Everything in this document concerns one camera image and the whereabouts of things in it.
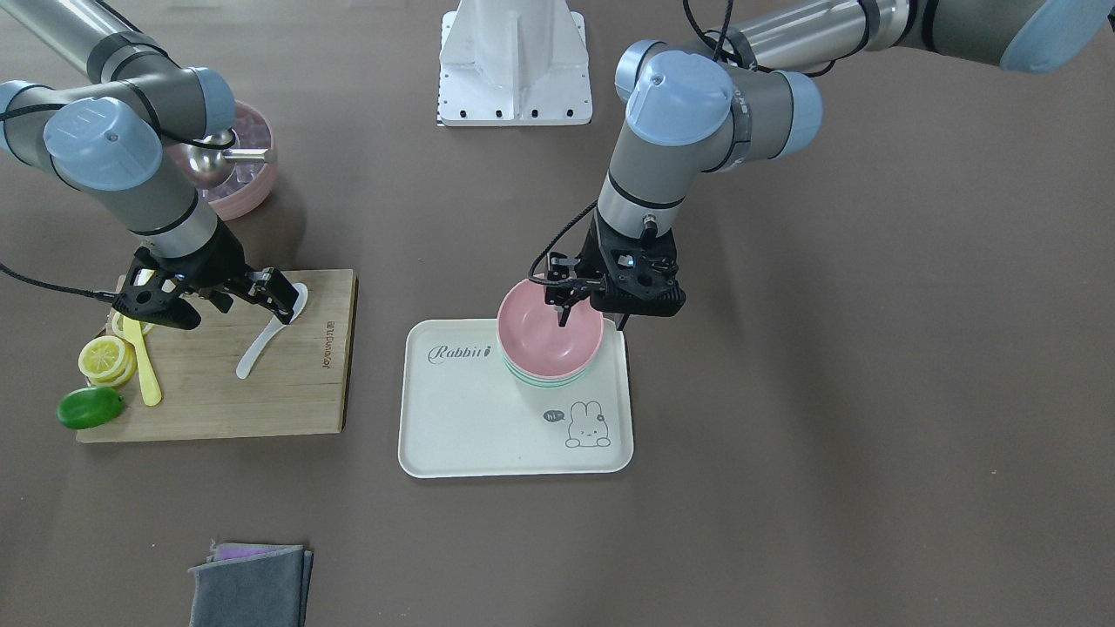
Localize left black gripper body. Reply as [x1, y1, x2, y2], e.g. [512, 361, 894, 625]
[545, 214, 686, 316]

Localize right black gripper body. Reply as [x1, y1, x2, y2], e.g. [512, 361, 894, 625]
[112, 221, 254, 330]

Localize white ceramic spoon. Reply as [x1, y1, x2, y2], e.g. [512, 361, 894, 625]
[235, 282, 309, 380]

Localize small pink bowl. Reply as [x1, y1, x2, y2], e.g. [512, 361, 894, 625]
[497, 280, 603, 377]

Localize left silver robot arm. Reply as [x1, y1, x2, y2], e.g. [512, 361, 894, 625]
[537, 1, 1112, 326]

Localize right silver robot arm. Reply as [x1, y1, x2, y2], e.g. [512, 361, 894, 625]
[3, 1, 295, 330]

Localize large pink ice bowl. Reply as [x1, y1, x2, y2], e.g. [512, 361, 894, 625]
[167, 100, 278, 221]

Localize lemon slice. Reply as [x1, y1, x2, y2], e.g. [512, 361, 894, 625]
[109, 311, 156, 338]
[78, 334, 137, 388]

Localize stacked green bowls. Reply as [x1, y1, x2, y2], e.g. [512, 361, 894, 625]
[501, 354, 597, 389]

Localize bamboo cutting board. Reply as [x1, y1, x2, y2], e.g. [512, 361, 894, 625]
[76, 269, 357, 443]

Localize yellow plastic knife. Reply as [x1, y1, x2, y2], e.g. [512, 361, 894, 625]
[122, 316, 163, 408]

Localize metal ice scoop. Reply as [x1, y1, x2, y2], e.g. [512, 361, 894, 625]
[183, 131, 277, 189]

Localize green lime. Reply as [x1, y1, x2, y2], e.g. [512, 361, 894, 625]
[56, 388, 125, 431]

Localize cream rabbit tray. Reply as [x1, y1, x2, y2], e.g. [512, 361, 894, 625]
[398, 319, 634, 479]

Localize grey folded cloth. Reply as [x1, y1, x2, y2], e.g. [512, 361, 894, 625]
[190, 543, 314, 626]

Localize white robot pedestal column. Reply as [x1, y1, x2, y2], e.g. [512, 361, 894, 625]
[437, 1, 593, 127]

